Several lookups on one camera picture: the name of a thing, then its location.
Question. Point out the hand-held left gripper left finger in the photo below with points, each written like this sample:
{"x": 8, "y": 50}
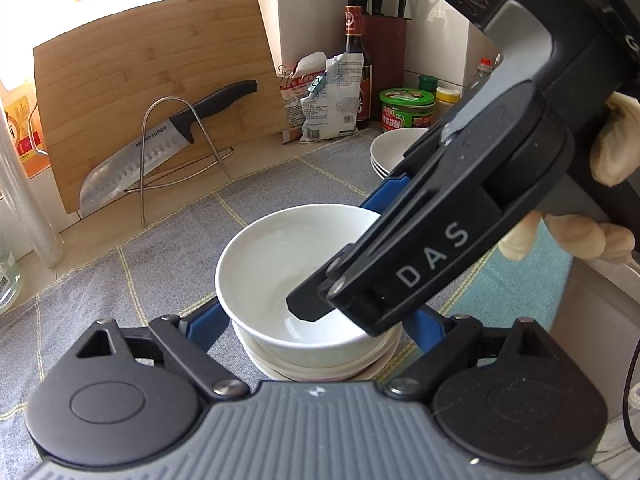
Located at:
{"x": 205, "y": 325}

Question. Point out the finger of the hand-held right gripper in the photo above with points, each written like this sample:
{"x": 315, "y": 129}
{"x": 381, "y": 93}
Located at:
{"x": 307, "y": 302}
{"x": 385, "y": 194}

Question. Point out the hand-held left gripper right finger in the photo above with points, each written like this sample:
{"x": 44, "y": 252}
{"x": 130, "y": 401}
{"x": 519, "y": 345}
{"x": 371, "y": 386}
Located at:
{"x": 425, "y": 332}

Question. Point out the person's right hand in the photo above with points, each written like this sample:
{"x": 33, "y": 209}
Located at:
{"x": 620, "y": 145}

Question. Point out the plain white deep plate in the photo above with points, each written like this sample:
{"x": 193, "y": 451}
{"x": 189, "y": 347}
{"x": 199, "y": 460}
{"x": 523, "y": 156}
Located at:
{"x": 395, "y": 147}

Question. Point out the clear glass bottle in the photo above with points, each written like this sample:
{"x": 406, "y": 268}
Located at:
{"x": 480, "y": 80}

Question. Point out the yellow lid spice jar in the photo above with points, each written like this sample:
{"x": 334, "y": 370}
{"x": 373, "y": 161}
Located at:
{"x": 447, "y": 95}

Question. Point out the green lid sauce jar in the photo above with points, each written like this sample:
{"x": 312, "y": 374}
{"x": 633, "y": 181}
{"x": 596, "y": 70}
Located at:
{"x": 405, "y": 97}

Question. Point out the small green cap bottle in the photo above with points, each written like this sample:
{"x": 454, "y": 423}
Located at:
{"x": 427, "y": 82}

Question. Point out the white printed food bag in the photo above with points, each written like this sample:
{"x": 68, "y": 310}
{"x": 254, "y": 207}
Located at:
{"x": 330, "y": 110}

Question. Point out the grey plaid table mat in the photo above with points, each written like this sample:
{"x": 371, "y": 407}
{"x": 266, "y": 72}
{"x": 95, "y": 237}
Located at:
{"x": 100, "y": 270}

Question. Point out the teal plastic bag clip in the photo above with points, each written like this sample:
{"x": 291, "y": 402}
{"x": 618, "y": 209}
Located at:
{"x": 316, "y": 86}

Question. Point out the red and white food bag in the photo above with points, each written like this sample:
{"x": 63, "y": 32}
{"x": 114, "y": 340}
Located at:
{"x": 292, "y": 105}

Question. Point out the dark red knife block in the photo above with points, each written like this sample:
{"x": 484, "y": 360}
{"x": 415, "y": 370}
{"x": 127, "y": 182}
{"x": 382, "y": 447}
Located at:
{"x": 387, "y": 60}

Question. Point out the metal binder clip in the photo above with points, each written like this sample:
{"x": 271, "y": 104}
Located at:
{"x": 285, "y": 72}

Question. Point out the dark soy sauce bottle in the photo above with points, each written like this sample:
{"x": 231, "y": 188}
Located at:
{"x": 356, "y": 35}

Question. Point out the cardboard box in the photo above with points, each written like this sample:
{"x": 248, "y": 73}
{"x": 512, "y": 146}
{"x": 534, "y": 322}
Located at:
{"x": 590, "y": 340}

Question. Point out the clear glass jar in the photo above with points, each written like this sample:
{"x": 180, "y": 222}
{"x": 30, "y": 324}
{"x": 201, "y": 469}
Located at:
{"x": 9, "y": 282}

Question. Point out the bamboo cutting board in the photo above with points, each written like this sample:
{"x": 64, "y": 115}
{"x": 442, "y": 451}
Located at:
{"x": 125, "y": 60}

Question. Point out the yellow label oil jug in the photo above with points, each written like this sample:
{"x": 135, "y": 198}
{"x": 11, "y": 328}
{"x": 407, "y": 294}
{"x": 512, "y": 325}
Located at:
{"x": 22, "y": 115}

